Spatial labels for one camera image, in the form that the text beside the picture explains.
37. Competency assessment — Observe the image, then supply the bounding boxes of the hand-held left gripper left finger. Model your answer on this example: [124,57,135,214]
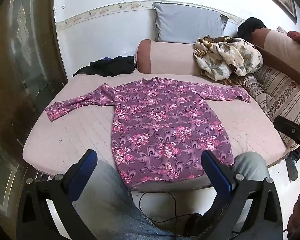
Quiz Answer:
[16,149,98,240]

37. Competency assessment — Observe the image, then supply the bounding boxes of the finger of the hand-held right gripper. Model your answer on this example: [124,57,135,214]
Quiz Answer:
[273,116,300,153]

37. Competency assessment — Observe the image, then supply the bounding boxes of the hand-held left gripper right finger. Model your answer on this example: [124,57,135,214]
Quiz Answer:
[201,151,283,240]

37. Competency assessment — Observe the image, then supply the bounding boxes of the purple floral dress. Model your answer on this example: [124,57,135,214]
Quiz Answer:
[44,77,251,188]

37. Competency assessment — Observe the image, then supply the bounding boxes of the black clothes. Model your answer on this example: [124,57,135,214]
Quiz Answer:
[72,55,135,78]

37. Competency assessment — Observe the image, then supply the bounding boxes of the person's right leg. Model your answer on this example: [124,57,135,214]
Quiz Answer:
[230,152,270,188]

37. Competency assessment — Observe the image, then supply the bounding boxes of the person's leg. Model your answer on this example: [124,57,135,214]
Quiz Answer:
[72,159,187,240]
[230,152,270,188]

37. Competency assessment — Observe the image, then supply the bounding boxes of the dark slipper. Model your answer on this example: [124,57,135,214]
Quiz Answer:
[286,155,299,181]

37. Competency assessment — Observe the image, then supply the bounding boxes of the striped floral cushion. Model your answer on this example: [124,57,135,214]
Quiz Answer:
[242,65,300,151]

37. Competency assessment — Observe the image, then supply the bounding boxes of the pink quilted sofa seat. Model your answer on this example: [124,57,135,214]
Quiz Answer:
[22,72,290,191]

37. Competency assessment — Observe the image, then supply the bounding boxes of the person's left leg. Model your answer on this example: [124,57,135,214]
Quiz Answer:
[72,159,187,240]

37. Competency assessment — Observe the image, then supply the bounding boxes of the black floor object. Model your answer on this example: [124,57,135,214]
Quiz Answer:
[185,213,203,236]

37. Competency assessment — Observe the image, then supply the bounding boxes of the pink sofa backrest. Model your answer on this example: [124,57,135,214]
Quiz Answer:
[250,27,300,93]

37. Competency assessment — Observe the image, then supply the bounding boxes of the floral blanket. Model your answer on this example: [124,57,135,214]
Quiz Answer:
[193,36,263,85]

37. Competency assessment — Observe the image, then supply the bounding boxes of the black garment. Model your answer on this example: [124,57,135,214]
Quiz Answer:
[237,17,267,38]

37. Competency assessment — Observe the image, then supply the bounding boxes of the pink bolster cushion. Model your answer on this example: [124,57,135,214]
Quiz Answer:
[136,39,208,77]

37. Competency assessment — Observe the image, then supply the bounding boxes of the wooden door with glass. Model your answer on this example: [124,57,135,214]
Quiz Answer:
[0,0,68,230]

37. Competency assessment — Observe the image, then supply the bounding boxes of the grey pillow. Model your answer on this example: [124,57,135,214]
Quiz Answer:
[152,2,229,45]

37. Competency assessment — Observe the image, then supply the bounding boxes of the black cable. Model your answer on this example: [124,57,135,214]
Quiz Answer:
[139,192,190,240]

